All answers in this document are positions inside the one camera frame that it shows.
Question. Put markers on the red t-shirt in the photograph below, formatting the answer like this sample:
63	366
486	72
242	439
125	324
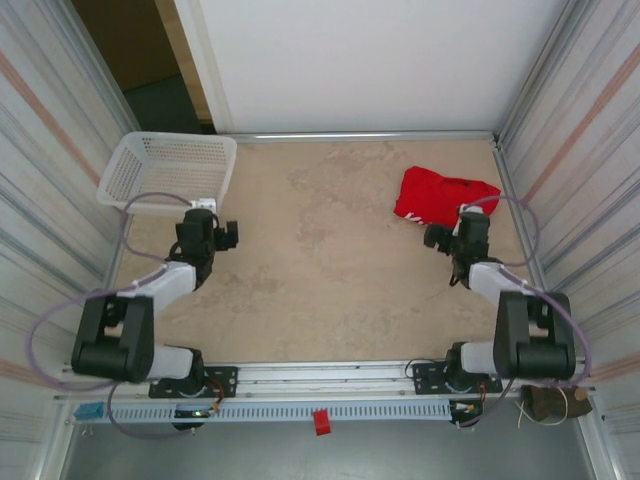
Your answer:
430	195

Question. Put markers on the white perforated plastic basket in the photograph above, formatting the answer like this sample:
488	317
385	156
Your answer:
150	170

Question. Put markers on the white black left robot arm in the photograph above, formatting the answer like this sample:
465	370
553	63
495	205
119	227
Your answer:
170	280

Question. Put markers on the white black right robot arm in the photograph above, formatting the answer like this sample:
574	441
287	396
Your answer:
530	345

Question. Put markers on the aluminium table edge bar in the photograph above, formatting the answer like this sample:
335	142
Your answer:
400	135

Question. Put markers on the black controller board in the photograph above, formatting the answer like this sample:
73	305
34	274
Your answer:
465	407
195	413

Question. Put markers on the tan wooden door jamb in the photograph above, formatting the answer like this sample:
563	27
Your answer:
184	60

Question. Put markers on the brown cloth bag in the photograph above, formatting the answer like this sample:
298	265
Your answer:
545	407

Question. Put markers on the small wooden disc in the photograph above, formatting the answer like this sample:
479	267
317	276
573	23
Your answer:
580	394

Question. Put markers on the small red block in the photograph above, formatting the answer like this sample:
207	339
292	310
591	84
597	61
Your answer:
322	422

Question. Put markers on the small blue block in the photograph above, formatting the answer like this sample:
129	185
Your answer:
89	411

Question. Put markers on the brown wooden door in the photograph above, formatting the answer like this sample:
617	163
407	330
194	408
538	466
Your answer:
125	40

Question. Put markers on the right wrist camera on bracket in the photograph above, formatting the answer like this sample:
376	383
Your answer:
472	208

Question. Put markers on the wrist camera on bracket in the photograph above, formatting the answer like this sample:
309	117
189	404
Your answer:
472	208
205	204

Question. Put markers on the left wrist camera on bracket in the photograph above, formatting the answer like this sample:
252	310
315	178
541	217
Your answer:
205	204

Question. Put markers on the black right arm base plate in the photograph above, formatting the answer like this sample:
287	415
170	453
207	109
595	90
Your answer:
425	377

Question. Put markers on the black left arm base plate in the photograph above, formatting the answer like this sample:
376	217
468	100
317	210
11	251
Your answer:
225	380

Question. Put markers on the aluminium mounting rail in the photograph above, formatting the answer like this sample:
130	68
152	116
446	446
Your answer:
325	375

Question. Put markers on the white door frame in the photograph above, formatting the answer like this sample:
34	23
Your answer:
205	60

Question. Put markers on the aluminium frame post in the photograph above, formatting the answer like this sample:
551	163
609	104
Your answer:
107	70
535	70

